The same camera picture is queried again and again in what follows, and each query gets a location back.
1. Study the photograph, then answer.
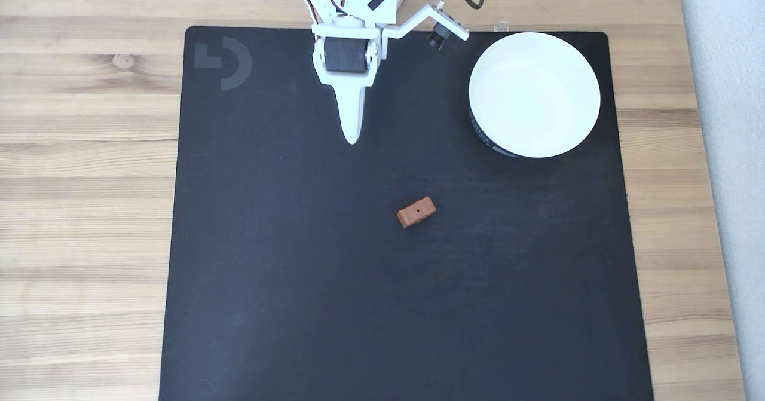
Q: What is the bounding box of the camera on white bracket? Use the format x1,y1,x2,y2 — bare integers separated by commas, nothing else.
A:
382,2,470,51

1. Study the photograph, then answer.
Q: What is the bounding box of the white round plate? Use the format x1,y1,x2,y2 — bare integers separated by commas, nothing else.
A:
468,32,601,159

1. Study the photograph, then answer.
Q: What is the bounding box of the orange brick toy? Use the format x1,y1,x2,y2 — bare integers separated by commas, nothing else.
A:
397,197,437,229

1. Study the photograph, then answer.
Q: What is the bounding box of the black mat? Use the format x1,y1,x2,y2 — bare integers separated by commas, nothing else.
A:
158,26,655,401

